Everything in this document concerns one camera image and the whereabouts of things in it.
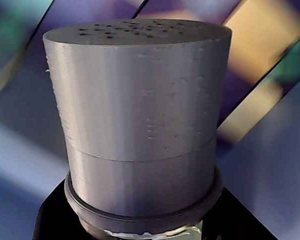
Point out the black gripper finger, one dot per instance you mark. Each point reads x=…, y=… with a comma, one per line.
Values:
x=55, y=220
x=230, y=220

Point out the gray salt shaker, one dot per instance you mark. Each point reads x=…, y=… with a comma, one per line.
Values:
x=140, y=100

